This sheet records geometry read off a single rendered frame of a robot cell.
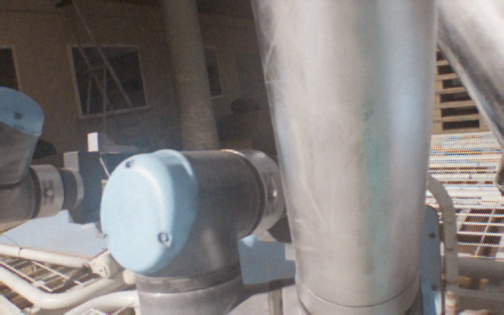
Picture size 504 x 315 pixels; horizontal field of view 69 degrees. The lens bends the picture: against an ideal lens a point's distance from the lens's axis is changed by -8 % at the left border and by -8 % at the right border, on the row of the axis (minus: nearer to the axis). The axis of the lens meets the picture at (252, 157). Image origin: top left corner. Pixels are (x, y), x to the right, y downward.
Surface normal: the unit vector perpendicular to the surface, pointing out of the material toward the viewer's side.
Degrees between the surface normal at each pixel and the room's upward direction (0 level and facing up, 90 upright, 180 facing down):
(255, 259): 90
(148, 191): 76
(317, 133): 110
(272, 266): 90
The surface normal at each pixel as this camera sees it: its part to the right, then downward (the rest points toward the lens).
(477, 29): -0.69, 0.42
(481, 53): -0.78, 0.49
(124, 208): -0.56, -0.06
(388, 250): 0.22, 0.50
